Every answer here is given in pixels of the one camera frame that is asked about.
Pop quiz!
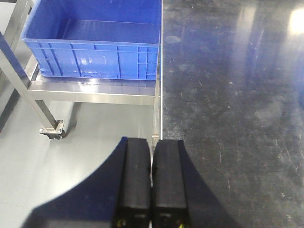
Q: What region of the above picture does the steel cart frame with caster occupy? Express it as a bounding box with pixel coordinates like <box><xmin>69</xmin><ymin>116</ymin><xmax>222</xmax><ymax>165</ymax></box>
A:
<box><xmin>0</xmin><ymin>0</ymin><xmax>160</xmax><ymax>142</ymax></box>

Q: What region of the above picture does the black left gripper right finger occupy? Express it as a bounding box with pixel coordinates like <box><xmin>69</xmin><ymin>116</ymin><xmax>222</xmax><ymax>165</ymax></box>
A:
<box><xmin>151</xmin><ymin>139</ymin><xmax>243</xmax><ymax>228</ymax></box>

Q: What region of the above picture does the blue ribbed crate left side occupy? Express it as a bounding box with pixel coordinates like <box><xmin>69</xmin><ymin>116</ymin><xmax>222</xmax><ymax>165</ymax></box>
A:
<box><xmin>21</xmin><ymin>0</ymin><xmax>162</xmax><ymax>81</ymax></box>

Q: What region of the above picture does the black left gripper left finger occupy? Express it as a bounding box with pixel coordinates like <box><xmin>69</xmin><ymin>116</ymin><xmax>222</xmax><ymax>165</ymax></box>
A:
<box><xmin>20</xmin><ymin>136</ymin><xmax>152</xmax><ymax>228</ymax></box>

